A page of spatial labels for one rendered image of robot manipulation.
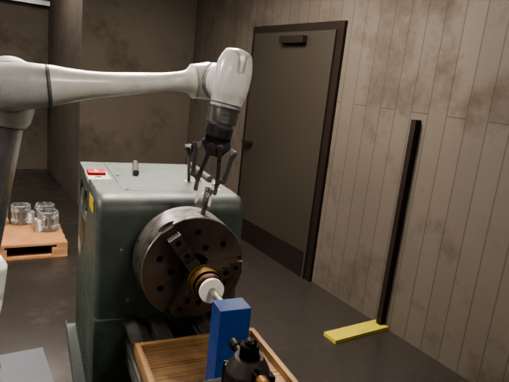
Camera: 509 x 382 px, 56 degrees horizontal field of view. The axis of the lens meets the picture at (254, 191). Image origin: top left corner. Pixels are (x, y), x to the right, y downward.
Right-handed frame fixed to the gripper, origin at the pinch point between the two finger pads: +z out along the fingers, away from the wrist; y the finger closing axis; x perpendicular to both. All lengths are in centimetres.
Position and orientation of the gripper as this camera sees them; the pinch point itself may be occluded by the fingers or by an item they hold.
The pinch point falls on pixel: (204, 192)
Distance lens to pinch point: 139.7
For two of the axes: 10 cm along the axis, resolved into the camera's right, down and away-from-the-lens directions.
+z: -2.5, 9.6, 1.4
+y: 9.7, 2.3, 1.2
